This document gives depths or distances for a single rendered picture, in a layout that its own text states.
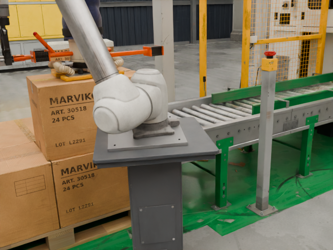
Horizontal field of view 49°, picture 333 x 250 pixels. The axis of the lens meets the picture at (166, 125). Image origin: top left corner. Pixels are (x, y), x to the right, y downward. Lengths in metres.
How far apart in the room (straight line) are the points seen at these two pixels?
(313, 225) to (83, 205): 1.39
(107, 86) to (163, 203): 0.61
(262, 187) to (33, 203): 1.39
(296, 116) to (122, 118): 1.71
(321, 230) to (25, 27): 8.19
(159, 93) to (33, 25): 8.08
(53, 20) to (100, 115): 8.26
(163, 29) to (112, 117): 2.22
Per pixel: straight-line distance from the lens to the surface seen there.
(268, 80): 2.24
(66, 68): 2.02
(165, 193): 1.65
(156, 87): 1.50
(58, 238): 2.22
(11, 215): 2.09
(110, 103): 1.33
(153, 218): 1.70
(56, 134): 2.00
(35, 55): 2.04
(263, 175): 2.43
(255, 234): 2.32
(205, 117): 2.65
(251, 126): 2.49
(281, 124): 2.70
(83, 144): 2.05
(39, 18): 9.50
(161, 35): 3.47
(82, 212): 2.20
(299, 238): 2.35
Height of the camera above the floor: 1.29
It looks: 17 degrees down
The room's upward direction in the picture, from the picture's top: 2 degrees counter-clockwise
